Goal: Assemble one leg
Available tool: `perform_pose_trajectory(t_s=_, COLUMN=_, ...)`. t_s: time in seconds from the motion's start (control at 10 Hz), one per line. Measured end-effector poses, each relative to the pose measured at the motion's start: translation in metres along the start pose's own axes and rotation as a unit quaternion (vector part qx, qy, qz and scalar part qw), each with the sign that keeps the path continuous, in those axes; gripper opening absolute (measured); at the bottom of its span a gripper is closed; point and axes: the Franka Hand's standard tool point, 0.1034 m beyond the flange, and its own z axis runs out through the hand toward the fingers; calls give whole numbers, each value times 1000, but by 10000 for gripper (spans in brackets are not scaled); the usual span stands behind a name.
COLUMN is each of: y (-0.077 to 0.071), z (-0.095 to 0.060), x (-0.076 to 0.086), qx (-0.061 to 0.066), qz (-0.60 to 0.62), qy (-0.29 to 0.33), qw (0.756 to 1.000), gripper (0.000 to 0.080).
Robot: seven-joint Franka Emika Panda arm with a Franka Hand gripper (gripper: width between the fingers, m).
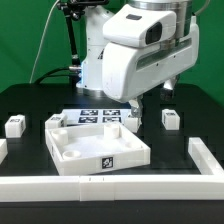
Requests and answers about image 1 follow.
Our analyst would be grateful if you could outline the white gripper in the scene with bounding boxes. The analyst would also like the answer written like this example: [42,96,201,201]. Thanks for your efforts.
[102,23,199,118]

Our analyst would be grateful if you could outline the white square tabletop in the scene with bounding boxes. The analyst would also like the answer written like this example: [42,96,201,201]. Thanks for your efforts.
[45,122,151,176]

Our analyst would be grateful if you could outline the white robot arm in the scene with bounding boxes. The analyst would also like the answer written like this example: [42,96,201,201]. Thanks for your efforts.
[77,0,199,117]

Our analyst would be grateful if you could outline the AprilTag marker sheet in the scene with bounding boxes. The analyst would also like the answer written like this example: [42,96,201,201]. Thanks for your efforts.
[63,109,130,125]

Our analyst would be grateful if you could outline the white U-shaped obstacle fence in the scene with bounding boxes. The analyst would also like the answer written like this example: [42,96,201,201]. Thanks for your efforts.
[0,138,224,202]

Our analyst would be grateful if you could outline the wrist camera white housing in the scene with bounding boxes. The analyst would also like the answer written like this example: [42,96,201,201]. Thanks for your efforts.
[103,4,176,48]

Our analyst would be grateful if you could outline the black cables at base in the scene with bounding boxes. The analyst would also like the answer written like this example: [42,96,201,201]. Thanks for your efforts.
[34,66,81,85]

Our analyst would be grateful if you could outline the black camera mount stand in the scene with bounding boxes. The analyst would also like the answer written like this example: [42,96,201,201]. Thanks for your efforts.
[57,0,113,91]

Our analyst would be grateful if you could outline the white cable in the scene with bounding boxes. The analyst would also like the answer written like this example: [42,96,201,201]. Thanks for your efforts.
[29,0,60,84]

